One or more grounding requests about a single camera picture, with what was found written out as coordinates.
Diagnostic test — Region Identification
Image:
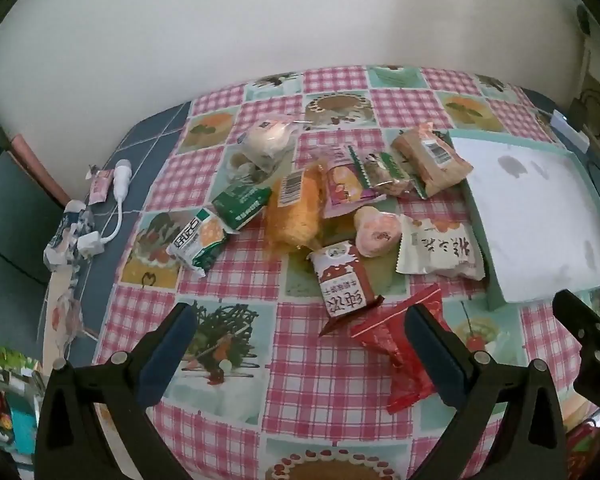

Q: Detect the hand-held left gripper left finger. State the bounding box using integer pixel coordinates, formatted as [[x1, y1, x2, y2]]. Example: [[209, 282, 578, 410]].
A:
[[34, 302, 201, 480]]

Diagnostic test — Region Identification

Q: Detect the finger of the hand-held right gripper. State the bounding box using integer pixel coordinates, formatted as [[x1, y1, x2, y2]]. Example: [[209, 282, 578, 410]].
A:
[[551, 288, 600, 356]]

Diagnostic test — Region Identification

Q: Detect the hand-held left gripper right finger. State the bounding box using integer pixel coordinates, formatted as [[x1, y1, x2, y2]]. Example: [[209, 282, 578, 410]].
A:
[[404, 304, 567, 480]]

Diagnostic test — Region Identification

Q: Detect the shiny red snack packet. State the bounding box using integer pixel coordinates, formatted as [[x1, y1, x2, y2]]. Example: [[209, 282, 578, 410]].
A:
[[350, 282, 453, 415]]

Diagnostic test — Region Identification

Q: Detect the white snack packet black print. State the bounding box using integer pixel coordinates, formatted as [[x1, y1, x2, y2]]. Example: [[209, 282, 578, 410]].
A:
[[394, 214, 487, 282]]

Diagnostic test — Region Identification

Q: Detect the light green tray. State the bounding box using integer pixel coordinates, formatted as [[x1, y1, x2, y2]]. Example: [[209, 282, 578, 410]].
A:
[[447, 128, 600, 311]]

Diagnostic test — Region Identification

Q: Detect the green white cracker packet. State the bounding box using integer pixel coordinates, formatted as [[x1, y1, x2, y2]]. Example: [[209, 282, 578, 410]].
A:
[[166, 207, 229, 278]]

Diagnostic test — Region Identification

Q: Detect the pink round cake packet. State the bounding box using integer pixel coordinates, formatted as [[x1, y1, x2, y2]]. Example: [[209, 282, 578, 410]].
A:
[[353, 206, 405, 259]]

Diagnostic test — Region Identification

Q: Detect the dark green snack packet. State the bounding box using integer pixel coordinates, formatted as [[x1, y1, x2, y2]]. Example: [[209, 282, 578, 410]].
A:
[[211, 182, 272, 233]]

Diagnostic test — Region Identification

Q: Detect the green edged clear biscuit packet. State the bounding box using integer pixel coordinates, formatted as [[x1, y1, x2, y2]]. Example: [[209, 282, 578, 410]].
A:
[[347, 145, 428, 201]]

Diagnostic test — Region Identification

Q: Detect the orange yellow snack packet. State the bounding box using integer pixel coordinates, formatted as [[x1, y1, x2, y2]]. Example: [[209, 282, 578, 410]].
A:
[[264, 162, 328, 253]]

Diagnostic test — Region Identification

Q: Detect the pink fruit print snack packet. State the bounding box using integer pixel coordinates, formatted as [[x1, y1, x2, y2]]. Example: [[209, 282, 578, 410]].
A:
[[307, 144, 388, 220]]

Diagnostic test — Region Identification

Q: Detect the brown snack packet with barcode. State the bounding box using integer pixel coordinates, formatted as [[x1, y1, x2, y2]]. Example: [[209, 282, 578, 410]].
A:
[[391, 122, 475, 198]]

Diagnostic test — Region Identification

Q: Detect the clear round steamed cake packet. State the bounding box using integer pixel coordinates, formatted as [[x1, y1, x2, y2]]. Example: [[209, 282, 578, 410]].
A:
[[227, 115, 303, 186]]

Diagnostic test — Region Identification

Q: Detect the pink checked printed tablecloth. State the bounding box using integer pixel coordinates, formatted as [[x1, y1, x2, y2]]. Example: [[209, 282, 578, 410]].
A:
[[92, 64, 588, 480]]

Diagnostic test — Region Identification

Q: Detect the beige printed paper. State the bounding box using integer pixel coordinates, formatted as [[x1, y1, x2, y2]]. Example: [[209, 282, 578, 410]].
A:
[[44, 266, 98, 357]]

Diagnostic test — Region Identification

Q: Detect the dark patterned pouch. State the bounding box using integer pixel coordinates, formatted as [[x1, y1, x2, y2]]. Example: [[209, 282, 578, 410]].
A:
[[42, 199, 98, 268]]

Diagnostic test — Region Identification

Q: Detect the white box with light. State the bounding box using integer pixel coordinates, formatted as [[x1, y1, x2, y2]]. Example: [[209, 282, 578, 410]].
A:
[[554, 109, 590, 152]]

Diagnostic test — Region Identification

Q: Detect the colourful clutter pile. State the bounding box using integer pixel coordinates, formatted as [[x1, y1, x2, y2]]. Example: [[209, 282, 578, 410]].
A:
[[0, 335, 47, 458]]

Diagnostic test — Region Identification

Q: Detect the small pink sachet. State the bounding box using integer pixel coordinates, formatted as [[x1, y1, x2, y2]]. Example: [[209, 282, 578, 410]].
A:
[[86, 164, 113, 206]]

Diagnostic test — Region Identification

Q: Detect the dark cabinet door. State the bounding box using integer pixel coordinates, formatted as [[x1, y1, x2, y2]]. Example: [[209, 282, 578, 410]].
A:
[[0, 95, 66, 288]]

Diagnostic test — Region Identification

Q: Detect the pink brown board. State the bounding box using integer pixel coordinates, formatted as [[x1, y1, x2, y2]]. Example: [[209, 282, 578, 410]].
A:
[[9, 133, 72, 207]]

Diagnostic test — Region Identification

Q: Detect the white corded device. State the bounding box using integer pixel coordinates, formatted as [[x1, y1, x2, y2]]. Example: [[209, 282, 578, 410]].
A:
[[77, 159, 132, 258]]

